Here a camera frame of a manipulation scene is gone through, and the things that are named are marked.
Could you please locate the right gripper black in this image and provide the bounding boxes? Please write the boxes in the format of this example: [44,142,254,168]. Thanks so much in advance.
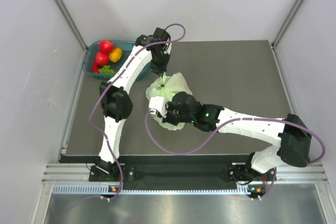
[157,103,195,128]

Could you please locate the light green plastic bag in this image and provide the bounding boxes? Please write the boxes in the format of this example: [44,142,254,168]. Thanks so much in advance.
[145,71,194,132]

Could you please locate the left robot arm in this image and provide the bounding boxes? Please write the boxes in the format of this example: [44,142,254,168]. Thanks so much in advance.
[89,28,172,180]

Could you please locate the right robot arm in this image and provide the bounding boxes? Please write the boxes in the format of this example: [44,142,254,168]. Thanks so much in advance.
[157,92,311,180]

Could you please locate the orange fake fruit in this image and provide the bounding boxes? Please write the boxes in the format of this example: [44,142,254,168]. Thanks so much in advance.
[109,48,123,63]

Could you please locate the green fake grapes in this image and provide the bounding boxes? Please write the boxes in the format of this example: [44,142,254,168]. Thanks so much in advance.
[98,65,116,74]

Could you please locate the upper red fake apple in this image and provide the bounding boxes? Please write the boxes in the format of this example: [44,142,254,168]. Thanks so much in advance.
[99,39,114,55]

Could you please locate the red fake chili pepper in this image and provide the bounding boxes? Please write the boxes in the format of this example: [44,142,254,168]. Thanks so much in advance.
[92,62,99,73]

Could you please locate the teal plastic basket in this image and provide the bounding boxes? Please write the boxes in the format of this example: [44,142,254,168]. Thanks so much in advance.
[82,40,135,80]

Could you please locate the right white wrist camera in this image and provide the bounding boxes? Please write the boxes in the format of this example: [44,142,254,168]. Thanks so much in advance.
[149,96,167,118]

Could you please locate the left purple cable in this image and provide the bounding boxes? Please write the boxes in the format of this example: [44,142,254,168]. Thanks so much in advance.
[89,23,187,200]

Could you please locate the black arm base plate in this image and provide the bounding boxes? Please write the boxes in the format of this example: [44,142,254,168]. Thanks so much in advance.
[89,163,275,184]

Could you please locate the aluminium frame rail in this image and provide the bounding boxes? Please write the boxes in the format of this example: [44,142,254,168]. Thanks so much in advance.
[42,163,90,184]

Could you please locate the grey slotted cable duct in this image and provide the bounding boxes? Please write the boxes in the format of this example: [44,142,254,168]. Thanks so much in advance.
[52,184,263,195]

